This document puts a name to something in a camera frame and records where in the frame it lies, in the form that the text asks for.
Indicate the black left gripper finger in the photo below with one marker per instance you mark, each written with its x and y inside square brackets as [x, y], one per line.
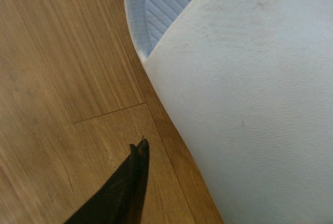
[121, 198]

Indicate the light blue rubber slipper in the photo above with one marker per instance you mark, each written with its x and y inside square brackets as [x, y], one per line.
[248, 85]

